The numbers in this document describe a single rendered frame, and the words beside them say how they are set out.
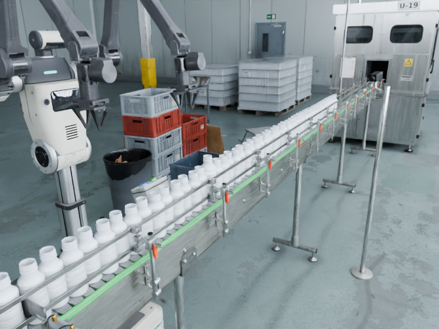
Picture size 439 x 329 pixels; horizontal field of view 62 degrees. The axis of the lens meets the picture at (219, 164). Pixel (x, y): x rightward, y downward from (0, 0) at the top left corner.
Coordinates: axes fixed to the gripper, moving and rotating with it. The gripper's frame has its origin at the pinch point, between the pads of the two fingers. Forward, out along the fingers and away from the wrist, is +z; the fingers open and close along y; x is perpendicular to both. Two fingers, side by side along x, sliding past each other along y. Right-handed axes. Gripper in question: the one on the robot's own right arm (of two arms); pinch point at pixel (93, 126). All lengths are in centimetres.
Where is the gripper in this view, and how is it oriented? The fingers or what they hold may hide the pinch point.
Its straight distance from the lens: 124.0
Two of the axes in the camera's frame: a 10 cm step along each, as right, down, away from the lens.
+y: 8.6, 1.6, -4.8
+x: 5.1, -2.9, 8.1
